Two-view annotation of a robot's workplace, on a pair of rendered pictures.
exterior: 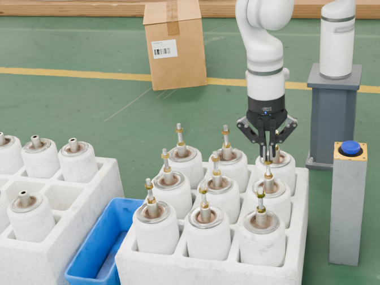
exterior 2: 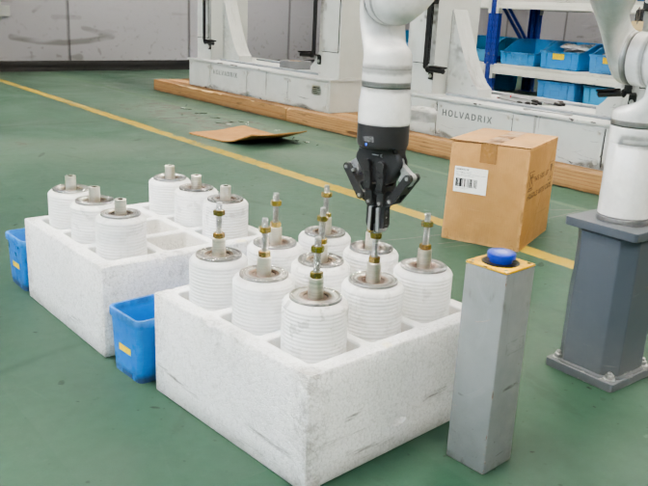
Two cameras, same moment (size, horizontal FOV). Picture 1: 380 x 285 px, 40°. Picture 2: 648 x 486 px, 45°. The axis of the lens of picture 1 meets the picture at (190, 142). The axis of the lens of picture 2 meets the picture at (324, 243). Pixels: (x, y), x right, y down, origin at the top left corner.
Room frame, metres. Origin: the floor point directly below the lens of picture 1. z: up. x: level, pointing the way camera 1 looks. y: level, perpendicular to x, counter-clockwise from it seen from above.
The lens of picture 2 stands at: (-0.08, -0.63, 0.65)
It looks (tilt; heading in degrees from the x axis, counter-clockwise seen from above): 17 degrees down; 28
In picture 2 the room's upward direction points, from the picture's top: 3 degrees clockwise
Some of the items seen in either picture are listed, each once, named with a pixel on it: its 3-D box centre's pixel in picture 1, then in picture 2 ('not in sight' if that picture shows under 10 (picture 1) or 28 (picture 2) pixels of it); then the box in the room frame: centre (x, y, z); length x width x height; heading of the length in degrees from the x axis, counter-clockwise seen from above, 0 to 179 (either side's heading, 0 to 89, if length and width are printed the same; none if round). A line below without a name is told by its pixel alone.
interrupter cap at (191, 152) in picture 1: (182, 154); (324, 232); (1.12, 0.02, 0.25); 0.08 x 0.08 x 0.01
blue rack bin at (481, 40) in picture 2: not in sight; (488, 48); (6.96, 1.59, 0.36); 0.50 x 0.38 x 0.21; 157
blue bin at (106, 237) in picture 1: (113, 253); (194, 325); (1.00, 0.23, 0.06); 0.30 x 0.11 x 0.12; 161
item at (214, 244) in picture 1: (209, 249); (262, 329); (0.86, -0.02, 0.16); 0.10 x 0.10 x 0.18
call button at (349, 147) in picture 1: (350, 148); (500, 257); (0.95, -0.35, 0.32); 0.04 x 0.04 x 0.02
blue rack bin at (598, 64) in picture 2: not in sight; (626, 60); (6.42, 0.31, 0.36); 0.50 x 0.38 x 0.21; 158
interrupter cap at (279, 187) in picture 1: (268, 188); (372, 280); (0.94, -0.16, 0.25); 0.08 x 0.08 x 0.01
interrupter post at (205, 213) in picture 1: (205, 212); (263, 266); (0.86, -0.02, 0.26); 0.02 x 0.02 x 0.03
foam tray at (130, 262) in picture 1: (222, 237); (316, 351); (0.97, -0.05, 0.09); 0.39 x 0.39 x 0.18; 72
